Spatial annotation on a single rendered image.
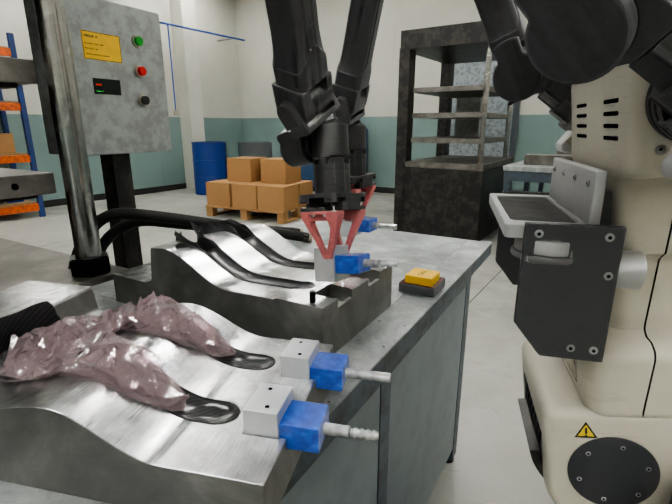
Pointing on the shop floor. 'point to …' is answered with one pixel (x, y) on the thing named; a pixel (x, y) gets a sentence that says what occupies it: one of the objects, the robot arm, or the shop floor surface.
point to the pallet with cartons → (258, 189)
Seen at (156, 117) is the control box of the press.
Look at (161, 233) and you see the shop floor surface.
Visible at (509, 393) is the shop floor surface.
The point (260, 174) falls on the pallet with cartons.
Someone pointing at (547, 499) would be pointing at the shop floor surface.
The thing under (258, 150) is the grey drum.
